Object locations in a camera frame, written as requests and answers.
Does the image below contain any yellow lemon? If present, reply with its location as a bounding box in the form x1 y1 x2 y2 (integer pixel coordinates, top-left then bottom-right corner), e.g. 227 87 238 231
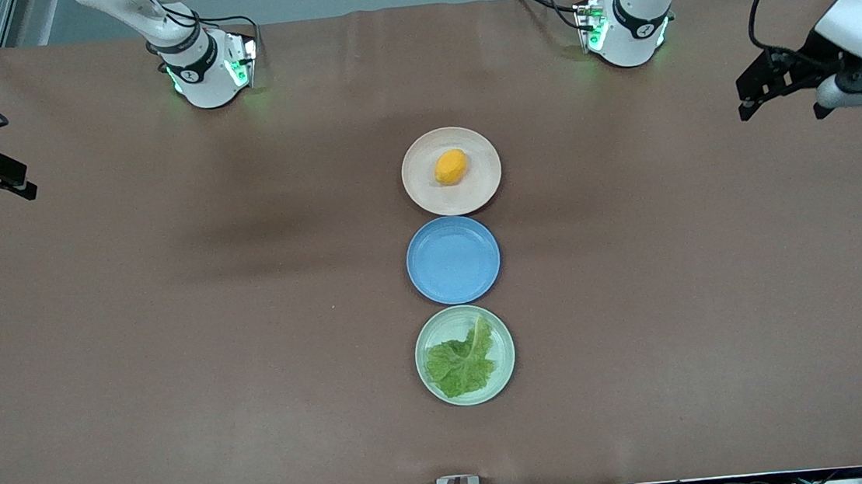
432 148 470 188

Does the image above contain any green lettuce leaf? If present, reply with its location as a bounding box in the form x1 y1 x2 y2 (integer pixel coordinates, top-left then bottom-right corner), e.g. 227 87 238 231
420 313 500 401

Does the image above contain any brown table mat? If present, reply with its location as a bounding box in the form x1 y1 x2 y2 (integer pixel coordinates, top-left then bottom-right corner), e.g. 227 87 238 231
0 0 862 484

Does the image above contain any blue round plate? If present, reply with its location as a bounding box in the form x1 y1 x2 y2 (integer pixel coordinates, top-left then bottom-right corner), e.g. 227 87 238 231
403 212 504 308

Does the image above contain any pink round plate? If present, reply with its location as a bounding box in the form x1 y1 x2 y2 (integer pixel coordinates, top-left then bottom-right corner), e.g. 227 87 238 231
398 123 505 220

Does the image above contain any green round plate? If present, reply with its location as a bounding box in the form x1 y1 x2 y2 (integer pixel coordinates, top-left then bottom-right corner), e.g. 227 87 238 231
410 301 520 411

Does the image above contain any black right base cable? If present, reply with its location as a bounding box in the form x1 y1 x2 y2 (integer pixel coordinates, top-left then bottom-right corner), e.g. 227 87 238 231
204 12 263 67

